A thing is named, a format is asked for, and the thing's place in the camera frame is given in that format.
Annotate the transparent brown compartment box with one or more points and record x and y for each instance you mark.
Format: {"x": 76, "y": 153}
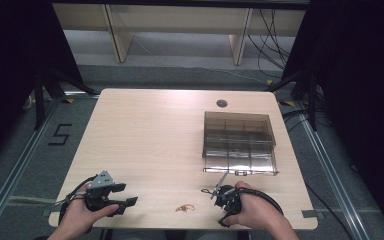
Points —
{"x": 238, "y": 143}

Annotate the person's left hand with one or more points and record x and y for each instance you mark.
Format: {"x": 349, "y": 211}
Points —
{"x": 80, "y": 213}

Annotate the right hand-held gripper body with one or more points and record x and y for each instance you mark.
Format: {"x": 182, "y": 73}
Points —
{"x": 228, "y": 200}

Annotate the black curtain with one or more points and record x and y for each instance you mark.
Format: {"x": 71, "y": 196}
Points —
{"x": 363, "y": 83}
{"x": 10, "y": 66}

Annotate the person's right hand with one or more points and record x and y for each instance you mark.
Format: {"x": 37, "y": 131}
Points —
{"x": 256, "y": 210}

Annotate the grey tape strip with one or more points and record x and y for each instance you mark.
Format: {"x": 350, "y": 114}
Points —
{"x": 46, "y": 213}
{"x": 310, "y": 214}

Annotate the black metal stand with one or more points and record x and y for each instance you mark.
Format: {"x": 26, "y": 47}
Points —
{"x": 311, "y": 100}
{"x": 39, "y": 100}

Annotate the light wooden desk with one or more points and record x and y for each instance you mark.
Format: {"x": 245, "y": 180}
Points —
{"x": 180, "y": 18}

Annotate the brown rubber band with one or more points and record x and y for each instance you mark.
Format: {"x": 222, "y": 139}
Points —
{"x": 185, "y": 208}

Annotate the aluminium floor rail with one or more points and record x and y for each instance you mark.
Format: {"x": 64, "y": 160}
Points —
{"x": 16, "y": 173}
{"x": 330, "y": 173}

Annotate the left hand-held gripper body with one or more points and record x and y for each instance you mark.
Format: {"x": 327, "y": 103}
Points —
{"x": 97, "y": 197}

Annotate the yellow black tape marker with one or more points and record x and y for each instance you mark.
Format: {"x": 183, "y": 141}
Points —
{"x": 269, "y": 81}
{"x": 287, "y": 103}
{"x": 68, "y": 100}

